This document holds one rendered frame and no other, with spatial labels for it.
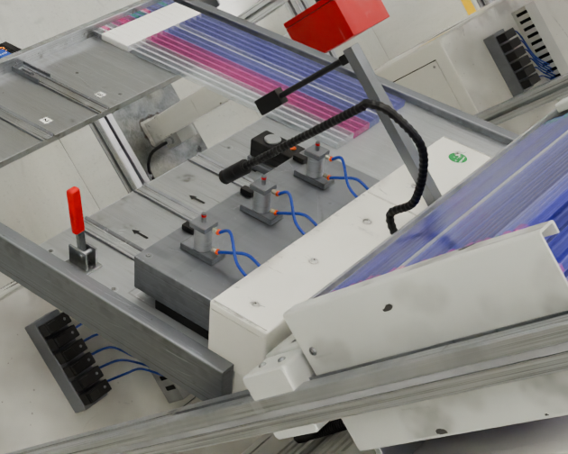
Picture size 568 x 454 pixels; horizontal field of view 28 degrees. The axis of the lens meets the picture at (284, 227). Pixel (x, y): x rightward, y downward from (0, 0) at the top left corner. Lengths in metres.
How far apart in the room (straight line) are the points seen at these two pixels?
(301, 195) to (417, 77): 1.36
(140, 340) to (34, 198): 1.33
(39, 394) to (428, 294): 0.97
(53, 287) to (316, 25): 1.06
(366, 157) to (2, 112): 0.54
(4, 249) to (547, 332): 0.78
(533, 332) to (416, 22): 2.82
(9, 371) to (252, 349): 0.66
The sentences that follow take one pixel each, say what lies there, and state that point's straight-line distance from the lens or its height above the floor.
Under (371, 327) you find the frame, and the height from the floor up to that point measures 1.49.
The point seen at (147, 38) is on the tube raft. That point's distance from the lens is 1.92.
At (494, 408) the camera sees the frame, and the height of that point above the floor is 1.58.
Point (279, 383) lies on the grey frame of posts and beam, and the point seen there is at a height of 1.36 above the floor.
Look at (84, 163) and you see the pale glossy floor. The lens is 2.72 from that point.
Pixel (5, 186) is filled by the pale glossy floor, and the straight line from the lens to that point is 2.61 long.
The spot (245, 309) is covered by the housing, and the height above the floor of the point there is 1.28.
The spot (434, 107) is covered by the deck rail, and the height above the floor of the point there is 1.12.
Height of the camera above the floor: 2.24
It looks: 48 degrees down
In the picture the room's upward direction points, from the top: 67 degrees clockwise
